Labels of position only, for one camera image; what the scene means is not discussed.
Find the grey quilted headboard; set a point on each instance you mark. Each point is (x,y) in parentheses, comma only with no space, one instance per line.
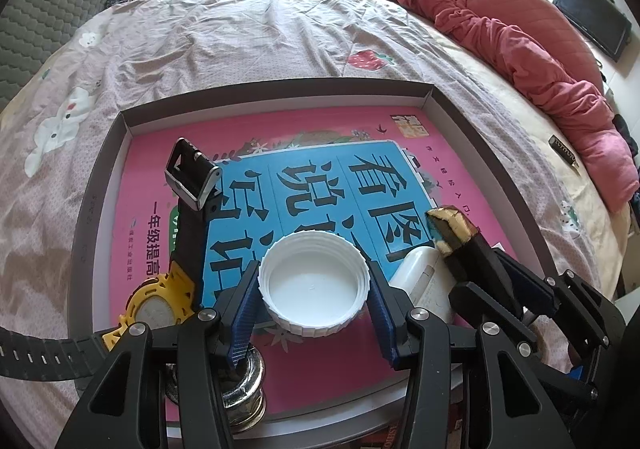
(50,14)

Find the white round plastic cap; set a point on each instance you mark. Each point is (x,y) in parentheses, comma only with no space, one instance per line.
(310,289)

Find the black stick with gold tip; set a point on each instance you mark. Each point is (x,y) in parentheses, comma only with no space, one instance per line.
(475,254)

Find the pink and blue book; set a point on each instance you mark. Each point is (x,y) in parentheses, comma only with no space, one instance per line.
(320,189)

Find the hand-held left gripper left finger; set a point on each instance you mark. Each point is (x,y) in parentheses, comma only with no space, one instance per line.
(240,324)

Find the shallow grey cardboard box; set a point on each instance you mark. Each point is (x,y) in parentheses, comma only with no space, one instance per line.
(107,169)

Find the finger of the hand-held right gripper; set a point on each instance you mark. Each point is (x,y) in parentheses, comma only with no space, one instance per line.
(495,314)
(530,284)

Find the shiny metal cylinder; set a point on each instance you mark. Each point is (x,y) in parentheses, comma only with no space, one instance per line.
(242,389)

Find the pink quilt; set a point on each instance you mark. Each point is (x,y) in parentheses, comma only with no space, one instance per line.
(500,19)

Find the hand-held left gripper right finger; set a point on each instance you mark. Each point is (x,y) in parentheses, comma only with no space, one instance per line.
(382,324)

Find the black television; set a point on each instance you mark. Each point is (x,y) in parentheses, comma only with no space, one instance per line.
(592,16)

